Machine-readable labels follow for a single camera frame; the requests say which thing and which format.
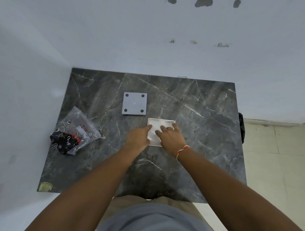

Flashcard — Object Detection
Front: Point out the person's right hand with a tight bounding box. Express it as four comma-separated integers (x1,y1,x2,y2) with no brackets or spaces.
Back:
155,123,187,157

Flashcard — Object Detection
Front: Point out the person's left hand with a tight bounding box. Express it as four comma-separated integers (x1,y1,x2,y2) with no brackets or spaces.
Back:
124,125,153,154

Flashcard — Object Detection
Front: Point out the white stickered tissue box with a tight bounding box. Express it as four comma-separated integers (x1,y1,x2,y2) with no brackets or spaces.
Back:
147,118,176,147

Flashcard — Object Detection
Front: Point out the white box base plate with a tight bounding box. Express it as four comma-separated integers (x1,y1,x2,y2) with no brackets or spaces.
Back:
122,92,147,116

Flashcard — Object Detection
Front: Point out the clear plastic tissue packet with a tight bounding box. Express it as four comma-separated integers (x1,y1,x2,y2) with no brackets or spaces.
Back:
49,106,101,155

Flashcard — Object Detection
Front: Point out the person's right forearm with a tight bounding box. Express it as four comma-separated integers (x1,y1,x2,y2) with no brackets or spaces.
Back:
177,148,303,231

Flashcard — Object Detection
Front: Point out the person's left forearm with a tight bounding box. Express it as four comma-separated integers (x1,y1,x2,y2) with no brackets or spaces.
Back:
25,147,141,231

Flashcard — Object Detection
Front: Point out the black lined trash bin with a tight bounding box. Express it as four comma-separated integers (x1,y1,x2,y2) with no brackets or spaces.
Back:
238,112,245,144

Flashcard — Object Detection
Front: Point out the grey shirt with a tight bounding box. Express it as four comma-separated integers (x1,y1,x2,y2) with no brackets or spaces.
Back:
95,202,214,231

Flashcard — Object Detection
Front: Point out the yellowish tape patch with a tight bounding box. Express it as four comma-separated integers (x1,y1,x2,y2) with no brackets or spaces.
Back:
38,182,53,192

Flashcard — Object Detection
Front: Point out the red and white thread bracelet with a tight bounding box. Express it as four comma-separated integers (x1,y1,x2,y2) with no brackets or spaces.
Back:
176,145,190,162

